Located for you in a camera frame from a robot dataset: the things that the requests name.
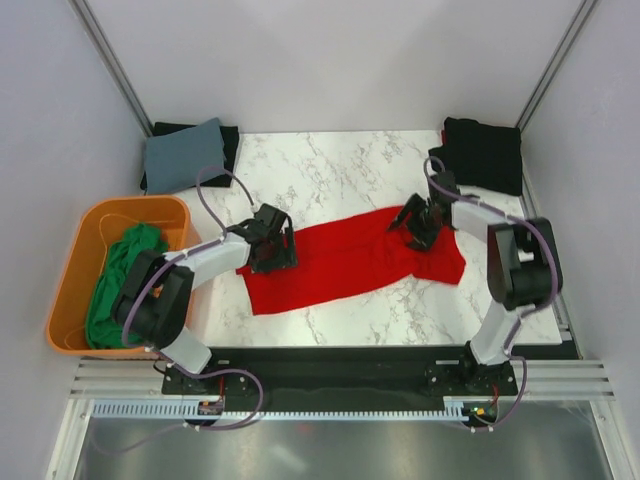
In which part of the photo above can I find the folded black t-shirt left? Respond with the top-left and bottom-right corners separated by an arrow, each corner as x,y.
138,121 -> 241,192

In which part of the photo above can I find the left aluminium frame post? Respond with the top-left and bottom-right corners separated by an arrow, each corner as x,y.
69,0 -> 152,137

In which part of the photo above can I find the right aluminium frame post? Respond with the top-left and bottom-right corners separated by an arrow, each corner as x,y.
515,0 -> 600,132

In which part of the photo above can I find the aluminium frame post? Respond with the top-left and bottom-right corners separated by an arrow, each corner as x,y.
515,0 -> 600,132
69,0 -> 152,137

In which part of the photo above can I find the white slotted cable duct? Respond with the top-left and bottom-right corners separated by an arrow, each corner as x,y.
90,397 -> 487,421

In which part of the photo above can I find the folded grey t-shirt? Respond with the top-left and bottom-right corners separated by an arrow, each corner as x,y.
143,117 -> 227,194

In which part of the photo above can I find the red t-shirt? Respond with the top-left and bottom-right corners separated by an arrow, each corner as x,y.
236,205 -> 466,315

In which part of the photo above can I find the folded black t-shirt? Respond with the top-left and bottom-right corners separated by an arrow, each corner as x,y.
138,121 -> 241,192
429,117 -> 523,197

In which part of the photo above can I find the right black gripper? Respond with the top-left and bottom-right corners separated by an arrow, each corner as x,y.
388,193 -> 445,253

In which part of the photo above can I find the folded black t-shirt right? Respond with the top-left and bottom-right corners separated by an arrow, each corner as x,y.
429,117 -> 523,197

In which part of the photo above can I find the green t-shirt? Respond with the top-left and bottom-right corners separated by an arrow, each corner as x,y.
85,223 -> 168,350

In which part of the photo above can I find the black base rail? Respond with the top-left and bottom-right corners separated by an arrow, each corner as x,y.
159,344 -> 581,414

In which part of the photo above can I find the orange plastic basket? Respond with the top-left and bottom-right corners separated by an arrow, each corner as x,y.
46,195 -> 200,360

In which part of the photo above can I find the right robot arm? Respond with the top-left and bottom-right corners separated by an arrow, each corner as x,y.
388,171 -> 563,394

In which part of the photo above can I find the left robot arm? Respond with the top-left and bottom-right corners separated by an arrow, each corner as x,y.
111,204 -> 298,393

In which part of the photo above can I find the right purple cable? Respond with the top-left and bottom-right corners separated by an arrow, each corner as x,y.
422,155 -> 559,432

